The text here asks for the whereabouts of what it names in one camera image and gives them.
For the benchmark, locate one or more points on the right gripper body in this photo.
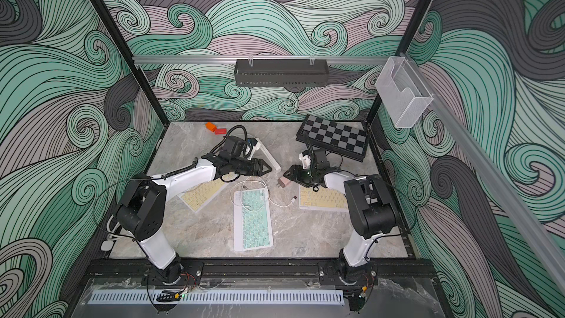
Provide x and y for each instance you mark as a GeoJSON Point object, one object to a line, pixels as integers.
{"type": "Point", "coordinates": [298, 174]}

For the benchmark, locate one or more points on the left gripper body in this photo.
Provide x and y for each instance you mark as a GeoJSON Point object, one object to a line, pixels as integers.
{"type": "Point", "coordinates": [243, 167]}

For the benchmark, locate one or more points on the white power strip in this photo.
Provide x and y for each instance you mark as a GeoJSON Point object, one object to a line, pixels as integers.
{"type": "Point", "coordinates": [260, 147]}

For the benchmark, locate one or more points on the yellow wireless keyboard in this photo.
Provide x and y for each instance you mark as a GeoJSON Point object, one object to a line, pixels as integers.
{"type": "Point", "coordinates": [322, 200]}
{"type": "Point", "coordinates": [198, 197]}

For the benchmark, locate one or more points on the pink charger with black cable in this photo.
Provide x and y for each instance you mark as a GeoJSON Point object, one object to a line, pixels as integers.
{"type": "Point", "coordinates": [283, 182]}

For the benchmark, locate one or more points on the green wireless keyboard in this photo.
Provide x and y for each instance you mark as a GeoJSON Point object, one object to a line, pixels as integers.
{"type": "Point", "coordinates": [252, 227]}

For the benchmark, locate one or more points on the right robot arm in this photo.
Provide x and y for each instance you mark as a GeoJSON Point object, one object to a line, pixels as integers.
{"type": "Point", "coordinates": [369, 203]}

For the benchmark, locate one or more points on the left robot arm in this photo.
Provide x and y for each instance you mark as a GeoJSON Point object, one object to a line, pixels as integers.
{"type": "Point", "coordinates": [141, 209]}

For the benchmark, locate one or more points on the orange block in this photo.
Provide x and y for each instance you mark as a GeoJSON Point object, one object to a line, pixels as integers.
{"type": "Point", "coordinates": [211, 127]}

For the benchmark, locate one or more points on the black checkered board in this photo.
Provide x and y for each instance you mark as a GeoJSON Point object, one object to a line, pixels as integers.
{"type": "Point", "coordinates": [335, 137]}

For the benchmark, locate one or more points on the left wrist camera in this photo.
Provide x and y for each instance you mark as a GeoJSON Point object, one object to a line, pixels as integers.
{"type": "Point", "coordinates": [246, 147]}

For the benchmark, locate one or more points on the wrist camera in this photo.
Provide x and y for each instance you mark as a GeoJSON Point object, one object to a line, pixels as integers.
{"type": "Point", "coordinates": [246, 147]}
{"type": "Point", "coordinates": [305, 160]}

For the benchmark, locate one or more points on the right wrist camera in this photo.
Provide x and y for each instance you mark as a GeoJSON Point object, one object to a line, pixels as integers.
{"type": "Point", "coordinates": [305, 160]}

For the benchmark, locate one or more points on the black perforated wall tray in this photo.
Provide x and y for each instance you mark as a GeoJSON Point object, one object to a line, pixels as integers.
{"type": "Point", "coordinates": [291, 73]}

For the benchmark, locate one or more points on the clear plastic wall bin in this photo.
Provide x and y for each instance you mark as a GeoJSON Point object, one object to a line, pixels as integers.
{"type": "Point", "coordinates": [402, 88]}

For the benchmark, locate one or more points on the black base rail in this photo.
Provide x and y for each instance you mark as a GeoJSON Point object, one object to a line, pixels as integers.
{"type": "Point", "coordinates": [317, 273]}

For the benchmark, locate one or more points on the white slotted cable duct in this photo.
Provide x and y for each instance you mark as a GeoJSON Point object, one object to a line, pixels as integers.
{"type": "Point", "coordinates": [323, 297]}

